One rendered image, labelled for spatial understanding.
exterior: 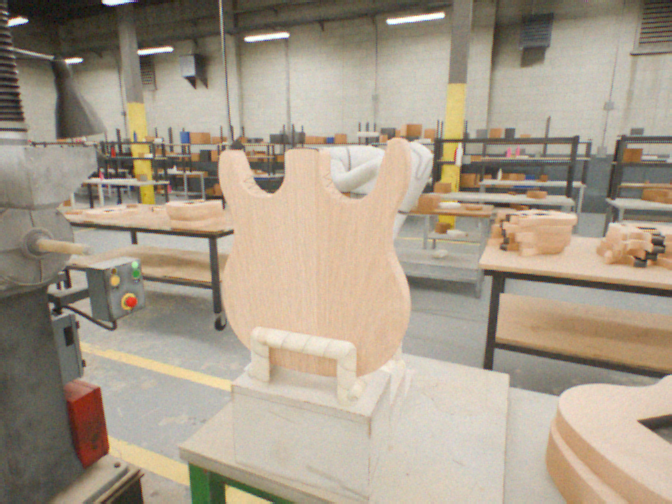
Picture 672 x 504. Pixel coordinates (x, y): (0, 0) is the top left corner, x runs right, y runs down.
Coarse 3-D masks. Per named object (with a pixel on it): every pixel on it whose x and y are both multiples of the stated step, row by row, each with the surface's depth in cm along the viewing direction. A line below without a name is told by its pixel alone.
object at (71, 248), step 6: (42, 240) 120; (48, 240) 120; (54, 240) 120; (42, 246) 120; (48, 246) 119; (54, 246) 118; (60, 246) 117; (66, 246) 116; (72, 246) 115; (78, 246) 114; (60, 252) 118; (66, 252) 116; (72, 252) 115; (78, 252) 114
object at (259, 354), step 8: (256, 344) 73; (256, 352) 74; (264, 352) 74; (256, 360) 74; (264, 360) 74; (256, 368) 75; (264, 368) 75; (256, 376) 75; (264, 376) 75; (256, 384) 75; (264, 384) 75
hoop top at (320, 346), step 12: (252, 336) 73; (264, 336) 72; (276, 336) 72; (288, 336) 71; (300, 336) 71; (312, 336) 71; (288, 348) 71; (300, 348) 70; (312, 348) 69; (324, 348) 68; (336, 348) 68; (348, 348) 67
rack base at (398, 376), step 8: (392, 368) 97; (392, 376) 94; (400, 376) 94; (392, 384) 91; (400, 384) 91; (392, 392) 88; (400, 392) 92; (392, 400) 85; (400, 400) 93; (392, 408) 85; (400, 408) 94; (392, 416) 85; (392, 424) 86; (392, 432) 87
